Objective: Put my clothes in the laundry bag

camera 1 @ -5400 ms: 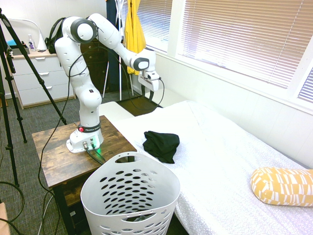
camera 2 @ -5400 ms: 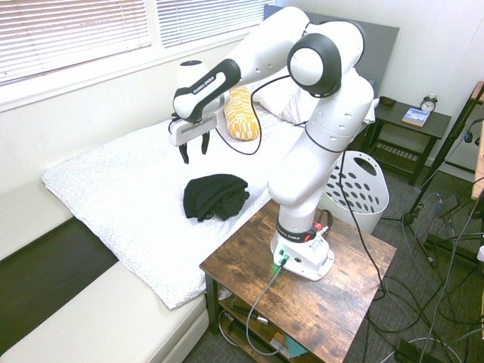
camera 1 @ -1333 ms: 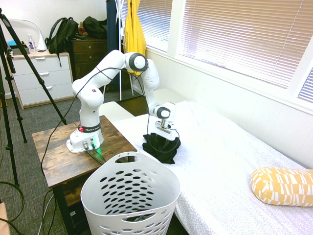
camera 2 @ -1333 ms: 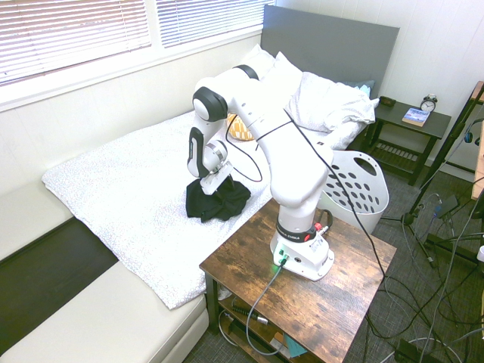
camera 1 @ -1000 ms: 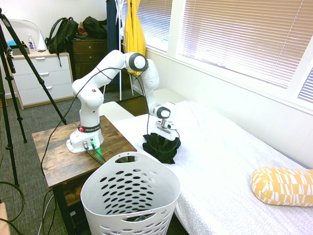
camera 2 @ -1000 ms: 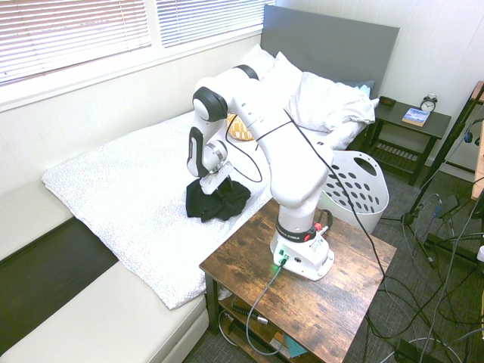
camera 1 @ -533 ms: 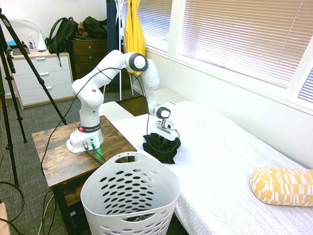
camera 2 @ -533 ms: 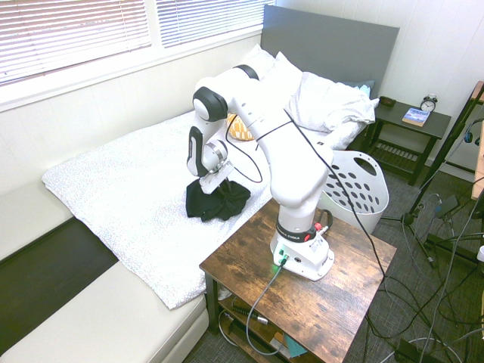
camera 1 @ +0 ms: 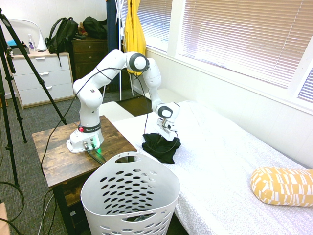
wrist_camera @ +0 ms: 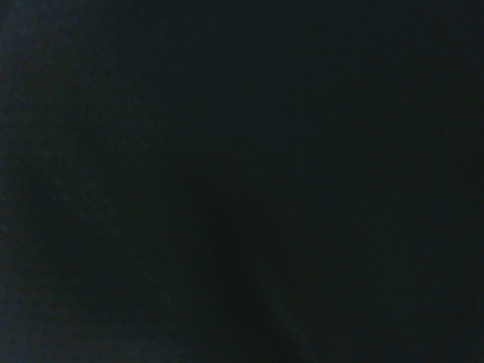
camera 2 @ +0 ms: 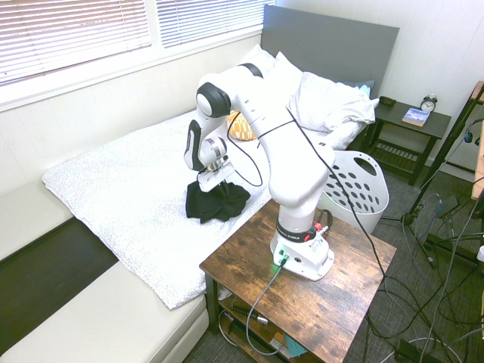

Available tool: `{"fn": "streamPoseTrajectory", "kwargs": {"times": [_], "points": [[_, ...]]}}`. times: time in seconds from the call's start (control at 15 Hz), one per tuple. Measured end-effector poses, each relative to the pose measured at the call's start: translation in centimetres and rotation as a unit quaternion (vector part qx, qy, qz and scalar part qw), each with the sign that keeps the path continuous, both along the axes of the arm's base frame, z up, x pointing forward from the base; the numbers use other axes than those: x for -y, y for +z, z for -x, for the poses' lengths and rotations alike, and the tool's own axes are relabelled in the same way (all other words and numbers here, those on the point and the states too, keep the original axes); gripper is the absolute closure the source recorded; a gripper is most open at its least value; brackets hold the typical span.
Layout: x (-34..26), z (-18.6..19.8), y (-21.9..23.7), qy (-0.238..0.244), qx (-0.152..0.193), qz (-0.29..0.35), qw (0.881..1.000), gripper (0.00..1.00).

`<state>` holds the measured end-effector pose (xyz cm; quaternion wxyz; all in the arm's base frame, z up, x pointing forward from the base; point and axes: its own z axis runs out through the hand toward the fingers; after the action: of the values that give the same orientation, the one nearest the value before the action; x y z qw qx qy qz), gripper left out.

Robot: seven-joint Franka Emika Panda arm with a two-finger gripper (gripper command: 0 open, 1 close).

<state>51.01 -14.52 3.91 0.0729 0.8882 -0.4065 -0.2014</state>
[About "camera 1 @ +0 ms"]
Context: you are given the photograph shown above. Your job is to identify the white dotted duvet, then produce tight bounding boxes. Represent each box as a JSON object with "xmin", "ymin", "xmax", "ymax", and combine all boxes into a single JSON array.
[{"xmin": 112, "ymin": 99, "xmax": 313, "ymax": 235}]

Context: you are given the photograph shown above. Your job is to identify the white drawer chest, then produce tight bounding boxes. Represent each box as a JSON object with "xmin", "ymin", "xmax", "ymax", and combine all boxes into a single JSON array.
[{"xmin": 8, "ymin": 51, "xmax": 74, "ymax": 110}]

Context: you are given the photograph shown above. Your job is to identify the black clothes pile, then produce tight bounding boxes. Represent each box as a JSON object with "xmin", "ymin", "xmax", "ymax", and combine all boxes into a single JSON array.
[{"xmin": 141, "ymin": 132, "xmax": 181, "ymax": 164}]

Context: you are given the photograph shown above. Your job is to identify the black tripod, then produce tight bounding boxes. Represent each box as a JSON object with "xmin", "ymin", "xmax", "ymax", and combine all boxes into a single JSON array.
[{"xmin": 0, "ymin": 7, "xmax": 67, "ymax": 188}]

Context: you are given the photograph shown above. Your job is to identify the white desk lamp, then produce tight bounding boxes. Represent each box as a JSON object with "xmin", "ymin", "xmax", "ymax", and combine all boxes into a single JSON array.
[{"xmin": 14, "ymin": 19, "xmax": 47, "ymax": 52}]

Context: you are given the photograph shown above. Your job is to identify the clear plastic bottle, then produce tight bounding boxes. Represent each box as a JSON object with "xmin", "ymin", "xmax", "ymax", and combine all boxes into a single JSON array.
[{"xmin": 27, "ymin": 33, "xmax": 37, "ymax": 52}]

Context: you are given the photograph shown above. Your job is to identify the yellow hanging garment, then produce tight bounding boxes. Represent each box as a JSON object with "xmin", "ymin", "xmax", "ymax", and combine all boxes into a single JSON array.
[{"xmin": 124, "ymin": 0, "xmax": 147, "ymax": 56}]

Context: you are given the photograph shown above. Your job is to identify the narrow white window blind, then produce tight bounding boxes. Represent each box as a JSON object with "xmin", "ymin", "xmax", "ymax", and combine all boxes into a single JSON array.
[{"xmin": 297, "ymin": 68, "xmax": 313, "ymax": 103}]

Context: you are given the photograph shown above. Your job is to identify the brown plush toy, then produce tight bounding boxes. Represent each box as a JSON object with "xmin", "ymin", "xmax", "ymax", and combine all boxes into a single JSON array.
[{"xmin": 77, "ymin": 21, "xmax": 88, "ymax": 37}]

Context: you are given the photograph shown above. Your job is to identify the white perforated laundry basket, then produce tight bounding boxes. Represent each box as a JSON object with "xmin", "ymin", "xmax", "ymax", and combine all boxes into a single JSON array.
[{"xmin": 80, "ymin": 151, "xmax": 181, "ymax": 235}]

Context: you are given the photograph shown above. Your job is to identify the wide white window blind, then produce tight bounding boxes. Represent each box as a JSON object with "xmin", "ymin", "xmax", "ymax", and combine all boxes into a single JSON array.
[{"xmin": 178, "ymin": 0, "xmax": 313, "ymax": 89}]

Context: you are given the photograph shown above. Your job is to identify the rustic wooden side table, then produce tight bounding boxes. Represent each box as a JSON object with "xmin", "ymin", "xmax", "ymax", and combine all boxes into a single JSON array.
[{"xmin": 31, "ymin": 115, "xmax": 137, "ymax": 235}]

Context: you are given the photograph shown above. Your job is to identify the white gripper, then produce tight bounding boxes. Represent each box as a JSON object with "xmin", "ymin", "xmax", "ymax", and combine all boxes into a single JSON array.
[{"xmin": 153, "ymin": 119, "xmax": 178, "ymax": 145}]

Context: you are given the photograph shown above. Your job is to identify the black backpack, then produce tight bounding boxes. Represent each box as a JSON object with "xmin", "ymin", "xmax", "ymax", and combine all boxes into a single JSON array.
[{"xmin": 45, "ymin": 16, "xmax": 79, "ymax": 67}]

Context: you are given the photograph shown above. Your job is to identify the black floor cable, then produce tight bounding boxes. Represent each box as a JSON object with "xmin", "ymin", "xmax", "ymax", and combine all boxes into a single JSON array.
[{"xmin": 0, "ymin": 181, "xmax": 25, "ymax": 235}]

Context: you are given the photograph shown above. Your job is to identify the thick black base cable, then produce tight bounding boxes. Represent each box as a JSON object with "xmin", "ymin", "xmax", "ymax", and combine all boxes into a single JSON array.
[{"xmin": 85, "ymin": 146, "xmax": 106, "ymax": 165}]

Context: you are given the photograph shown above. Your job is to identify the yellow patterned bolster pillow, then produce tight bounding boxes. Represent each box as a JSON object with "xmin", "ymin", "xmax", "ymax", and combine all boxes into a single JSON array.
[{"xmin": 250, "ymin": 166, "xmax": 313, "ymax": 208}]

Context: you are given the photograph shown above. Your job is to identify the dark brown dresser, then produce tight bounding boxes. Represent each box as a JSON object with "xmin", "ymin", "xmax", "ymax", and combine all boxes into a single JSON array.
[{"xmin": 71, "ymin": 38, "xmax": 130, "ymax": 95}]

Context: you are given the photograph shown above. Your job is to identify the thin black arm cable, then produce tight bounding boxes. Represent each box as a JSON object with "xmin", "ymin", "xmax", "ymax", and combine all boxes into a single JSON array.
[{"xmin": 40, "ymin": 67, "xmax": 180, "ymax": 177}]

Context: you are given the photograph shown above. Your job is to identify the navy hanging garment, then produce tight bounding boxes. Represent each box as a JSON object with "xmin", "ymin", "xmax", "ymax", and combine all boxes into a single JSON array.
[{"xmin": 105, "ymin": 0, "xmax": 123, "ymax": 52}]

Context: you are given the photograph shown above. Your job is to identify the black duffel bag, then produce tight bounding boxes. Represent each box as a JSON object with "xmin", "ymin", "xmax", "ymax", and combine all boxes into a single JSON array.
[{"xmin": 82, "ymin": 16, "xmax": 108, "ymax": 40}]

